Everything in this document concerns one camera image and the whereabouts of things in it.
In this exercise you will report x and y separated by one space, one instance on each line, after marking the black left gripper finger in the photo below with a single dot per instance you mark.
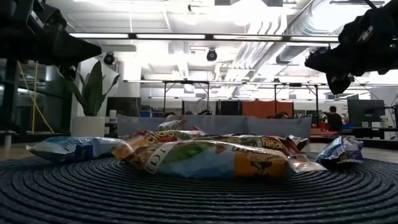
77 59
77 45

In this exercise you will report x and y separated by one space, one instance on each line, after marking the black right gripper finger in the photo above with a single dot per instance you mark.
331 69
326 59

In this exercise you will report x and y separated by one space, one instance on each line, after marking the blue snack bar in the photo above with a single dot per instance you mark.
339 152
68 149

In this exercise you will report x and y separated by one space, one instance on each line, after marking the silver green granola bar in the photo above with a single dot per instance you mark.
171 125

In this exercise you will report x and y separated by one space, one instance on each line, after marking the green blue orange granola bar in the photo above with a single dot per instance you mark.
202 161

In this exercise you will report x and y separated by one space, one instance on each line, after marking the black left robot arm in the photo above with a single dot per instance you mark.
12 37

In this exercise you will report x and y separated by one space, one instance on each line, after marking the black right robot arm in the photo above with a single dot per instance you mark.
390 46

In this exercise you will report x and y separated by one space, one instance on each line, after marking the white LED light strip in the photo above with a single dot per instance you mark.
314 39
248 37
171 36
99 36

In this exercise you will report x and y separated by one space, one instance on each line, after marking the black round spotlight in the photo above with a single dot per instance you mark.
211 55
109 58

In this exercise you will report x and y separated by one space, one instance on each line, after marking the snake plant in white pot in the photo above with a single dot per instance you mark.
90 93

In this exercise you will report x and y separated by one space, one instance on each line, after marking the person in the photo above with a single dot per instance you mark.
334 119

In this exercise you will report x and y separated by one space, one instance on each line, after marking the black computer monitor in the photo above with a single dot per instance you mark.
365 112

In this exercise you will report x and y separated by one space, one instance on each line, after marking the small white container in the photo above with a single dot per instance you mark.
112 116

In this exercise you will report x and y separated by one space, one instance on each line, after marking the black background desk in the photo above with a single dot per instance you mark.
373 130

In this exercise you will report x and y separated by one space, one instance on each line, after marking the orange partition panel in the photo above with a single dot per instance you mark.
267 109

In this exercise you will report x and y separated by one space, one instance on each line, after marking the grey translucent plastic bin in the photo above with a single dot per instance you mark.
280 126
136 124
217 124

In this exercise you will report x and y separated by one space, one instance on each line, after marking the round dark woven placemat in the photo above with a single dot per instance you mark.
93 199

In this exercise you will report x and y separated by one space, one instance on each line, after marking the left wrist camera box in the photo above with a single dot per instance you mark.
46 18

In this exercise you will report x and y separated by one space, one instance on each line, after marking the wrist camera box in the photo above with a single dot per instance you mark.
46 18
357 28

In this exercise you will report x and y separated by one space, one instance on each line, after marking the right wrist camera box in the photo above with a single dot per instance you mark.
357 28

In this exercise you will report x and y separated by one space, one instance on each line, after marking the black background workstation frame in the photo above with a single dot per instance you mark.
186 82
295 84

